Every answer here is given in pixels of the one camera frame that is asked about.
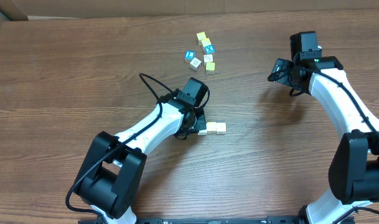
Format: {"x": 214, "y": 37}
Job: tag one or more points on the yellow block far top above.
{"x": 201, "y": 36}

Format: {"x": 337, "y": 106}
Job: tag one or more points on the blue X block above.
{"x": 209, "y": 49}

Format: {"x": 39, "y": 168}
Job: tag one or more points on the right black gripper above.
{"x": 280, "y": 72}

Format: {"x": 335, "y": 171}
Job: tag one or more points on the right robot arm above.
{"x": 354, "y": 171}

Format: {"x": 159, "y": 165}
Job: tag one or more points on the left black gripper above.
{"x": 200, "y": 122}

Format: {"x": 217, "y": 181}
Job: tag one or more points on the white block red side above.
{"x": 195, "y": 64}

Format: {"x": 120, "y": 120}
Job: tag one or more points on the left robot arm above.
{"x": 108, "y": 180}

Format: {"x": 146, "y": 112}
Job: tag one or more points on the yellow block lower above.
{"x": 210, "y": 68}

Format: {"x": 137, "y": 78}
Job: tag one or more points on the white block blue side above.
{"x": 221, "y": 128}

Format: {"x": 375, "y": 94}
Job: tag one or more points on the yellow block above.
{"x": 205, "y": 43}
{"x": 201, "y": 36}
{"x": 210, "y": 68}

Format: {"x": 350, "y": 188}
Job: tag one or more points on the red I block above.
{"x": 203, "y": 132}

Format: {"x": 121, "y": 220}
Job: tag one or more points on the blue L block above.
{"x": 189, "y": 56}

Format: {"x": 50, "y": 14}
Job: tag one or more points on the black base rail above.
{"x": 268, "y": 220}

